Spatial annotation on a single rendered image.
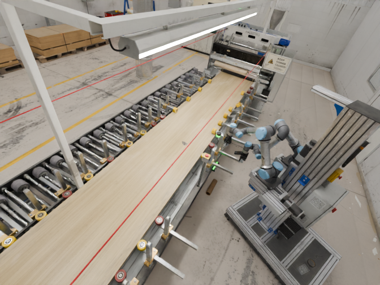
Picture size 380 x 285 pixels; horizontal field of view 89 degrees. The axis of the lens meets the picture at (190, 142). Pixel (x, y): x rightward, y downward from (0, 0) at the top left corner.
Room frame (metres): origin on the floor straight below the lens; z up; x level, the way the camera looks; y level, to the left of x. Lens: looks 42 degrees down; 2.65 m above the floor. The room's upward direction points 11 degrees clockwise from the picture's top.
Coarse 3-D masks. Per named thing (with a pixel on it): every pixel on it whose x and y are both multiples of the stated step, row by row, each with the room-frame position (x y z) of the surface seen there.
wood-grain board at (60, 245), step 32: (192, 96) 3.22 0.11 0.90; (224, 96) 3.45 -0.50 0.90; (160, 128) 2.13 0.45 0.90; (192, 128) 2.27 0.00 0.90; (128, 160) 1.45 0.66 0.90; (160, 160) 1.54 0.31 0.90; (192, 160) 1.64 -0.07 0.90; (96, 192) 0.98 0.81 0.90; (128, 192) 1.04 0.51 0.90; (160, 192) 1.11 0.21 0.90; (64, 224) 0.63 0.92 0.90; (96, 224) 0.68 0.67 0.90; (128, 224) 0.73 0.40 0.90; (0, 256) 0.34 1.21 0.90; (32, 256) 0.37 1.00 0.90; (64, 256) 0.41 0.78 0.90; (96, 256) 0.45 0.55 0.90; (128, 256) 0.49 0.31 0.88
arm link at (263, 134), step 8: (264, 128) 1.55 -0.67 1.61; (272, 128) 1.59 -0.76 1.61; (256, 136) 1.54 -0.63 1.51; (264, 136) 1.49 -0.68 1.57; (264, 144) 1.48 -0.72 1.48; (264, 152) 1.45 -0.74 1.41; (264, 160) 1.41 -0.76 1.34; (264, 168) 1.36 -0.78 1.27; (272, 168) 1.38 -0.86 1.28; (264, 176) 1.32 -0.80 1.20; (272, 176) 1.35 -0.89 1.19
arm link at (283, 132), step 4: (280, 128) 1.78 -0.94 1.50; (284, 128) 1.76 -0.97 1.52; (288, 128) 1.77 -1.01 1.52; (280, 132) 1.74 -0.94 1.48; (284, 132) 1.73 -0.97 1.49; (288, 132) 1.74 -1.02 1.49; (276, 136) 1.74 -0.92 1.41; (280, 136) 1.71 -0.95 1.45; (284, 136) 1.71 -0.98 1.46; (272, 140) 1.73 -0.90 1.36; (276, 140) 1.71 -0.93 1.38; (280, 140) 1.70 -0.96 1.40; (272, 144) 1.70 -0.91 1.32; (276, 144) 1.71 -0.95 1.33; (260, 148) 1.74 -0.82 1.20; (256, 152) 1.72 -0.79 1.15; (260, 152) 1.70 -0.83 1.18; (256, 156) 1.68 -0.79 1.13; (260, 156) 1.67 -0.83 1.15
